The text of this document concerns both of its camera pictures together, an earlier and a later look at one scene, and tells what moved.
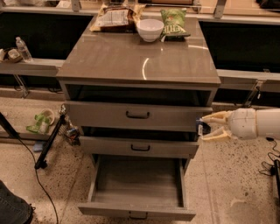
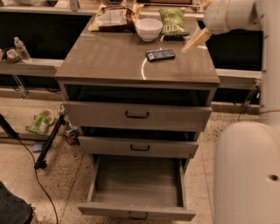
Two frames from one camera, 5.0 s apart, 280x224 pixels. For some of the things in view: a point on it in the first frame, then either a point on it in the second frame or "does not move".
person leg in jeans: [13, 208] does not move
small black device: [203, 129] → [159, 54]
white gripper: [242, 123] → [216, 19]
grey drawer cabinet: [131, 99] does not move
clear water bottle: [24, 50] does not move
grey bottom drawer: [138, 186] does not move
